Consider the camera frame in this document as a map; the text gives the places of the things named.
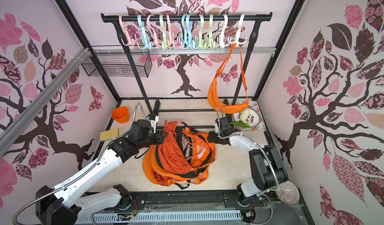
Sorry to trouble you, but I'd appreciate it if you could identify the white hook far right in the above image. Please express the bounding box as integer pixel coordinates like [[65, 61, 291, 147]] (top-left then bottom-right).
[[228, 13, 247, 47]]

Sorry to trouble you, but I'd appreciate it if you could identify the pink hook far left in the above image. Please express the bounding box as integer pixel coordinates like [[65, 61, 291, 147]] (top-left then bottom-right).
[[119, 15, 137, 46]]

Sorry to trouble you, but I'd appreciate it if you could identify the black clothes rack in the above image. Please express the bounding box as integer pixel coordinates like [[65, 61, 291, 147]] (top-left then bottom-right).
[[101, 12, 273, 115]]

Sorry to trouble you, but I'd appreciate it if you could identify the black wire basket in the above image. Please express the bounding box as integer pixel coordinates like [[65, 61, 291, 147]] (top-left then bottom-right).
[[82, 52, 152, 77]]

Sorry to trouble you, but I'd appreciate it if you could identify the yellow sponge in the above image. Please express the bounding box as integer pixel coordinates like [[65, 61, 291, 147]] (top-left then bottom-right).
[[100, 128, 119, 142]]

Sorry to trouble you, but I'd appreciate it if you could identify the pink hook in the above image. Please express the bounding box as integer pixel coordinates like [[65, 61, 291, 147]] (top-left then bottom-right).
[[147, 14, 162, 47], [119, 15, 137, 46], [166, 14, 178, 49]]

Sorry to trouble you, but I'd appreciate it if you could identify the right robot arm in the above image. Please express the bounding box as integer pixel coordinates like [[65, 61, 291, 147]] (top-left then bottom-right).
[[209, 107, 289, 207]]

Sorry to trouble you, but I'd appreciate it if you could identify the orange plastic cup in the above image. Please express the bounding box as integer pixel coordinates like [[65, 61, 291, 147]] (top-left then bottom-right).
[[112, 107, 130, 124]]

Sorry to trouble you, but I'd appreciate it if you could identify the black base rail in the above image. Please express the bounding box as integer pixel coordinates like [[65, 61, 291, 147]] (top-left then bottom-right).
[[131, 190, 265, 210]]

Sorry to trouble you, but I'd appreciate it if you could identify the white slotted cable duct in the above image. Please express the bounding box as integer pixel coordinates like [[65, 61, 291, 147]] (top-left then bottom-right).
[[76, 210, 242, 225]]

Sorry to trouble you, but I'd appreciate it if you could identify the aluminium rail wall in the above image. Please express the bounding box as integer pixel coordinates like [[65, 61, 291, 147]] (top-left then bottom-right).
[[1, 48, 91, 157], [92, 46, 277, 55]]

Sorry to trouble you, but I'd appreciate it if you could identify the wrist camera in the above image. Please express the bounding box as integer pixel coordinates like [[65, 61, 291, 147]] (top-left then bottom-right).
[[215, 117, 233, 137], [147, 114, 159, 133]]

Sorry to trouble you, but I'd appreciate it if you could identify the clear glass dish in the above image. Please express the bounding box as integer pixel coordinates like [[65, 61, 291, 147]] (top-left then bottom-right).
[[275, 181, 300, 205]]

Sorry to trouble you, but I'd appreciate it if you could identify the pile of orange bags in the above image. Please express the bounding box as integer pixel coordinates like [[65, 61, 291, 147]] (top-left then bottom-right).
[[143, 121, 216, 190]]

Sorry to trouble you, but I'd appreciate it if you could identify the floral tray with flower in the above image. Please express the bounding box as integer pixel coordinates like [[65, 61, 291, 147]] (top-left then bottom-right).
[[230, 101, 267, 132]]

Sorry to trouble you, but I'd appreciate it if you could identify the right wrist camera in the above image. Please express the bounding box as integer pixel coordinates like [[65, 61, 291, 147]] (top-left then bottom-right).
[[215, 117, 233, 137]]

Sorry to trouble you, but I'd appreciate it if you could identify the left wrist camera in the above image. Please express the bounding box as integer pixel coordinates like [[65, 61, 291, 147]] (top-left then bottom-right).
[[147, 114, 159, 133]]

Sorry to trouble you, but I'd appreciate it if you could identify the green hook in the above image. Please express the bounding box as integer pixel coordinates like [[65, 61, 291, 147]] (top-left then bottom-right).
[[205, 14, 219, 49], [159, 14, 170, 50], [197, 14, 206, 49]]

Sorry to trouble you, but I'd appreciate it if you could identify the blue hook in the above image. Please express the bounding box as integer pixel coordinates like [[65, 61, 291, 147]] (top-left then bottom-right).
[[137, 15, 152, 50], [179, 14, 190, 49], [186, 14, 196, 49]]

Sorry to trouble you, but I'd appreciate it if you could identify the orange sling bag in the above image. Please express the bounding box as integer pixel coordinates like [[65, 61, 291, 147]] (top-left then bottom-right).
[[206, 43, 250, 115]]

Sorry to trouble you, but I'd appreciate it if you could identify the aluminium rail left wall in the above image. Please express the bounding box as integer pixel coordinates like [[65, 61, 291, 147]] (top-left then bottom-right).
[[1, 48, 91, 157]]

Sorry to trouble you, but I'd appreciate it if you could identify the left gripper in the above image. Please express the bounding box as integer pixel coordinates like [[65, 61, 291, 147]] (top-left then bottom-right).
[[138, 130, 169, 149]]

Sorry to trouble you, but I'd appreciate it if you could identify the white hook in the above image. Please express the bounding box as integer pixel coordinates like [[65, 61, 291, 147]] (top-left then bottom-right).
[[228, 13, 247, 47], [219, 14, 230, 49]]

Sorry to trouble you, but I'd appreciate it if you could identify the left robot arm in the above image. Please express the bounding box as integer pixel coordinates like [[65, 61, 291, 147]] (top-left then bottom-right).
[[12, 113, 164, 225]]

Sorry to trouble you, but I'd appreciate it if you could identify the aluminium rail back wall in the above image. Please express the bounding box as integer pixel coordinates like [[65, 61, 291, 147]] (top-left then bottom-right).
[[92, 46, 277, 55]]

